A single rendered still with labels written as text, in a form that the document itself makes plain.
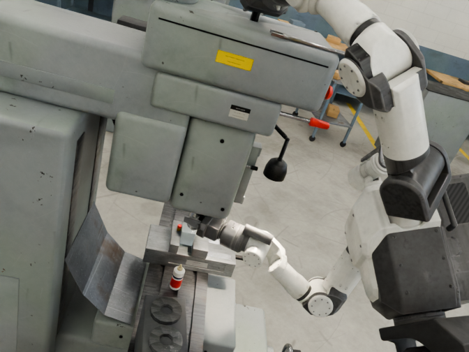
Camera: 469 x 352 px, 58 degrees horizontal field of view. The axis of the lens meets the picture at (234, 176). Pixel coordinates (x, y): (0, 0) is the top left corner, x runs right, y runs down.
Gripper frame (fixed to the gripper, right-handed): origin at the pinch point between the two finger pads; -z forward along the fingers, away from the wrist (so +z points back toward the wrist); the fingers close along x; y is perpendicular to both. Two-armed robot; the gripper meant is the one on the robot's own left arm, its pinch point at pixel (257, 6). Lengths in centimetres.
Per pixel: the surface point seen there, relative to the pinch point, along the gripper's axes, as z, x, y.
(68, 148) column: -10, -41, -42
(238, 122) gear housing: -3.1, -0.4, -29.7
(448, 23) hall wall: -480, 529, 249
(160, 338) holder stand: -8, -13, -89
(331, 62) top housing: 12.1, 16.0, -13.5
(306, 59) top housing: 10.5, 10.2, -13.5
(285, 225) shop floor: -234, 137, -87
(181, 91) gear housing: -4.3, -16.0, -24.1
